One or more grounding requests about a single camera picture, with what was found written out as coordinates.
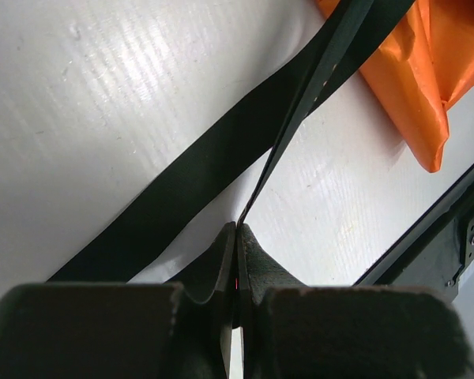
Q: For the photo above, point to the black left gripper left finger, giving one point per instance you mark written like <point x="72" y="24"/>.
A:
<point x="178" y="329"/>

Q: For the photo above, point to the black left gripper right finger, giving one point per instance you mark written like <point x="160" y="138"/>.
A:
<point x="291" y="330"/>

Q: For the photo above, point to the orange wrapping paper sheet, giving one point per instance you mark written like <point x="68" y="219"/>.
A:
<point x="422" y="68"/>

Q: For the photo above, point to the black ribbon with gold text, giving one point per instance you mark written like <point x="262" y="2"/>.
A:
<point x="262" y="123"/>

